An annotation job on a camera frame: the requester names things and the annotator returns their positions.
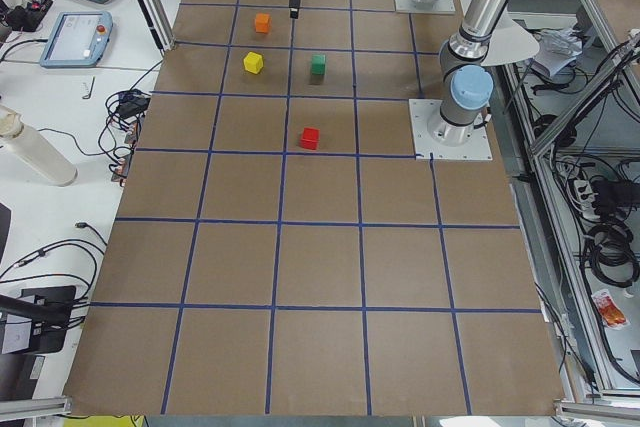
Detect red wooden block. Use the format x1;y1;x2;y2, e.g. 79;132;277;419
299;127;320;150

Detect orange wooden block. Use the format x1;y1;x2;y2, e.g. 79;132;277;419
254;12;271;34

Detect green wooden block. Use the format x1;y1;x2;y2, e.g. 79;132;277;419
310;54;327;76

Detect yellow wooden block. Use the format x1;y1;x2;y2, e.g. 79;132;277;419
243;51;264;75

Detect lower teach pendant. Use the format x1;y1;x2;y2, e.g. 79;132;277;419
39;11;113;68

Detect black allen key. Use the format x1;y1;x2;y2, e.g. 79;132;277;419
82;77;96;100

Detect crumpled paper documents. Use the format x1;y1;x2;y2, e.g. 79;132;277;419
532;27;583;78

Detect white power strip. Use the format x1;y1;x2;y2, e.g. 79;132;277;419
568;178;600;222

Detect red snack packet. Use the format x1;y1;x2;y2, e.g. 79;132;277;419
591;289;628;329

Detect black camera stand base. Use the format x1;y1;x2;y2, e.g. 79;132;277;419
1;286;76;354

